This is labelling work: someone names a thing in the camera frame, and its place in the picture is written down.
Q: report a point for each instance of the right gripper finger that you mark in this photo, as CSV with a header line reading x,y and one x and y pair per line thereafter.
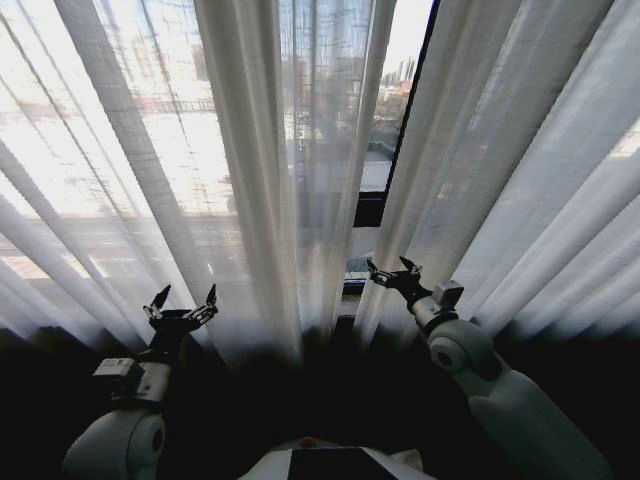
x,y
380,275
412,269

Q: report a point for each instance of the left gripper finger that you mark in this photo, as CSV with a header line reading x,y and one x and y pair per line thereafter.
x,y
209,311
159,304

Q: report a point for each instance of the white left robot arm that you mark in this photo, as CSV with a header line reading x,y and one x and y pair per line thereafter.
x,y
125,435

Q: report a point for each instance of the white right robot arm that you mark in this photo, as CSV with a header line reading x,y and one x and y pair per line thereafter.
x,y
500,400

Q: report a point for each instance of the sheer white curtain panel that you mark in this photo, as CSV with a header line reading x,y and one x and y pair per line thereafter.
x,y
250,150
500,175

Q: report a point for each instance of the white robot front shell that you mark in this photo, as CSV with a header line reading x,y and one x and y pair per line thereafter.
x,y
335,462

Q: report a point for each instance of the black window frame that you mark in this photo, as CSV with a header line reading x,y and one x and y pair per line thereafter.
x,y
370,210

